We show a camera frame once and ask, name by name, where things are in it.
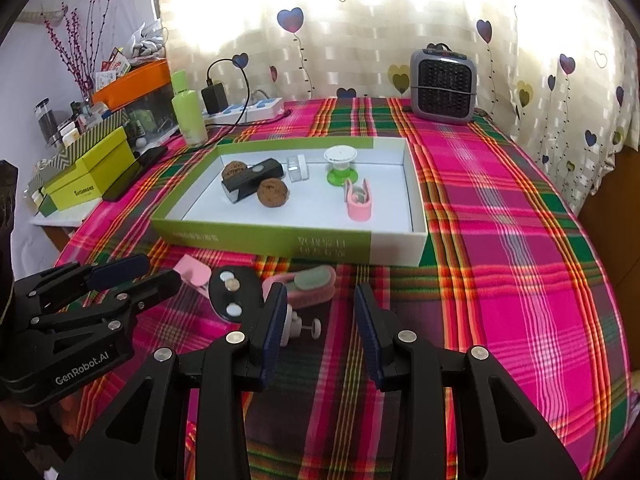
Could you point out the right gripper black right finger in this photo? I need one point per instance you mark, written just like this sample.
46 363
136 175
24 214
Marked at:
500 433

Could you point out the grey mini fan heater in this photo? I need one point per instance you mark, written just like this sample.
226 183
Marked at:
442 85

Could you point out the pink flower branches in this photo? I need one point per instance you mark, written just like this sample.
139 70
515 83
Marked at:
77 40

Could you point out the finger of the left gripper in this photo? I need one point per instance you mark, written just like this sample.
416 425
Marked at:
110 304
51 290

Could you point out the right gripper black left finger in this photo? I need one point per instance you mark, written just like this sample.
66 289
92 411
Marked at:
142 433

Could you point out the black power adapter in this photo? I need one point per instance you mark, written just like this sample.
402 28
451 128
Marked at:
215 98

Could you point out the green and white tray box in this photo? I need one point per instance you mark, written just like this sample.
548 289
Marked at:
314 222

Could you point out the white mushroom knob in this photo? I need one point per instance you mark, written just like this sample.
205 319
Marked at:
293 327

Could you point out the pink clip with green pad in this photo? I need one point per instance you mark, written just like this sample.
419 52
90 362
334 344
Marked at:
306 288

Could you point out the heart pattern curtain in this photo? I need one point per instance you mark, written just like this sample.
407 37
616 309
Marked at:
560 77

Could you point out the white green suction cup holder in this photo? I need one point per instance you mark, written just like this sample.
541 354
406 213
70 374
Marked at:
340 159

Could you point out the yellow-green shoe box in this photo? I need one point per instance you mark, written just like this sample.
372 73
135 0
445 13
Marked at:
93 173

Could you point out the brown walnut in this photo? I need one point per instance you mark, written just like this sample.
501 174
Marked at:
272 193
232 169

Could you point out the black round disc holder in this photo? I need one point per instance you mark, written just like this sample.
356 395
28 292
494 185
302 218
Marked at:
235 293

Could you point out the black flashlight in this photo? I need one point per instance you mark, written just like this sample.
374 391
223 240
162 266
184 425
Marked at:
246 184

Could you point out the pink U-shaped clip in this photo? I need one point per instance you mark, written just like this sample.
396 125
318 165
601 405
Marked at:
358 200

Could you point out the striped gift box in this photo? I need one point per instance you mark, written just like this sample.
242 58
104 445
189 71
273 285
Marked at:
65 158

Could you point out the white blue power strip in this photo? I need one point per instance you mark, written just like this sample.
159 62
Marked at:
265 109

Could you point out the plaid bedspread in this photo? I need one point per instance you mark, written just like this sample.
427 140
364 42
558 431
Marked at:
506 265

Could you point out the black smartphone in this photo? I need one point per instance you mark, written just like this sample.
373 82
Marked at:
133 174

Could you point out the glass jar black lid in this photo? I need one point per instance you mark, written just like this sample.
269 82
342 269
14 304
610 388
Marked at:
46 121

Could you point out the green lotion bottle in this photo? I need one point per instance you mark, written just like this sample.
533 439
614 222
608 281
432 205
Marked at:
187 110

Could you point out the orange storage box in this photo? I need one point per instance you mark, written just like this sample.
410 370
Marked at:
129 88

